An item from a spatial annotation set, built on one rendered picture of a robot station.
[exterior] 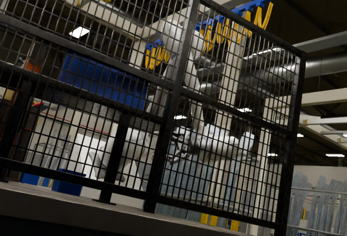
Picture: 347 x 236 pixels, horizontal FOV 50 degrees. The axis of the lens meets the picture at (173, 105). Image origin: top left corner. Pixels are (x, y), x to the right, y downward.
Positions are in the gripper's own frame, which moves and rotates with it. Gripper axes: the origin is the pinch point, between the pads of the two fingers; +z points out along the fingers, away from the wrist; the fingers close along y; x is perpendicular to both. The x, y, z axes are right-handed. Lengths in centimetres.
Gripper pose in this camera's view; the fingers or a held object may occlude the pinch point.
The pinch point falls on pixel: (152, 145)
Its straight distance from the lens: 162.1
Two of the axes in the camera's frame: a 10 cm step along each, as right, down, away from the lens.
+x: -2.2, 7.5, 6.2
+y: 1.6, 6.6, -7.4
